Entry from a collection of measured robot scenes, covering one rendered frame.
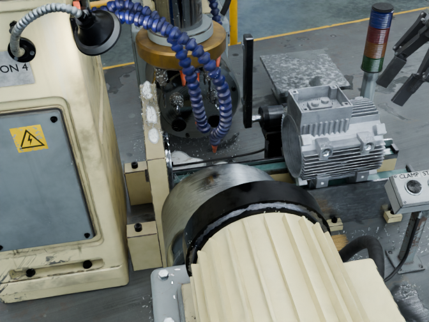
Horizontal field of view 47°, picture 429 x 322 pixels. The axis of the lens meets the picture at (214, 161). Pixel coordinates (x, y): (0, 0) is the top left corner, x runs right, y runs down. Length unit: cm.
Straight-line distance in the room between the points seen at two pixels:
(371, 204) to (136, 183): 62
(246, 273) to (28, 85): 51
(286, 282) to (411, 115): 137
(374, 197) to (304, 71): 60
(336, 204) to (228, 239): 77
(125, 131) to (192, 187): 81
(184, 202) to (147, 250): 32
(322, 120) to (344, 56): 100
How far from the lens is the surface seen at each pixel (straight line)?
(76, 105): 87
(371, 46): 150
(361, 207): 133
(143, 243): 116
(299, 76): 170
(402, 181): 108
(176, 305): 72
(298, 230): 55
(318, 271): 52
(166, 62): 94
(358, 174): 122
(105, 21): 70
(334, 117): 114
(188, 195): 89
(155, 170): 100
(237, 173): 90
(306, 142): 112
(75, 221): 104
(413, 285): 126
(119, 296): 120
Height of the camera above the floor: 175
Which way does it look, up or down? 39 degrees down
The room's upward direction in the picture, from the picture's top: 2 degrees counter-clockwise
